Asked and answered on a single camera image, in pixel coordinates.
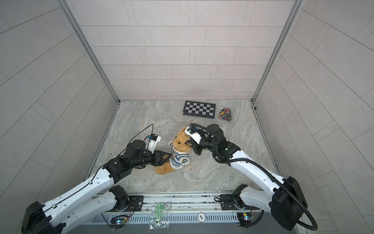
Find round white sticker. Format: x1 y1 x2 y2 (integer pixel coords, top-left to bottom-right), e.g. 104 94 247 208
197 212 206 223

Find aluminium mounting rail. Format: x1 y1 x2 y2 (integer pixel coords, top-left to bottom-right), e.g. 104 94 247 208
56 191 303 216

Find brown teddy bear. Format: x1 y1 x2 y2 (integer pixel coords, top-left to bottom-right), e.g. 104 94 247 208
155 127 192 175

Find circuit board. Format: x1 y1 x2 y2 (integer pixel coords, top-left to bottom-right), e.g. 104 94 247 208
110 214 129 230
237 213 253 228

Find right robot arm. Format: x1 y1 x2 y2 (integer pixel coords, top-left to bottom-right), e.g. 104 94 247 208
185 123 318 231

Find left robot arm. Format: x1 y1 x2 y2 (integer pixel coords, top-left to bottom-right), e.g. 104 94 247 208
21 140 171 234

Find bag of colourful small parts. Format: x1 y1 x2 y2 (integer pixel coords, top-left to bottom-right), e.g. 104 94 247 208
219 107 232 121

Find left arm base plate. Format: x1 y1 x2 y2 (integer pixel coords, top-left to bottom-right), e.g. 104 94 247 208
106 196 144 212

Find clear bag with green parts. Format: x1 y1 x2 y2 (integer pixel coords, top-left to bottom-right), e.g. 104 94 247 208
150 202 172 230

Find black white chessboard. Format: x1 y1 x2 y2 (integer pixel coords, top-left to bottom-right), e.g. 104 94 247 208
183 100 216 119

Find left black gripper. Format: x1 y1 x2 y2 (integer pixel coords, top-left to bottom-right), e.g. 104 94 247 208
131 149 172 169

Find left circuit board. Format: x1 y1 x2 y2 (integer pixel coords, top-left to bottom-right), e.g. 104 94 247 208
110 214 129 230

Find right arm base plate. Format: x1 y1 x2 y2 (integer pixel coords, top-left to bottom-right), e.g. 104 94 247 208
214 194 260 211

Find right circuit board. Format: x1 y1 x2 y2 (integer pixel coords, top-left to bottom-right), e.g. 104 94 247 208
237 213 253 228

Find black corrugated cable hose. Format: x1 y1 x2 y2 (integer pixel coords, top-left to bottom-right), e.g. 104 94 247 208
188 122 318 232

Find blue white striped sweater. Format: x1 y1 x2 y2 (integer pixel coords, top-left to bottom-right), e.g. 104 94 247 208
169 145 190 169

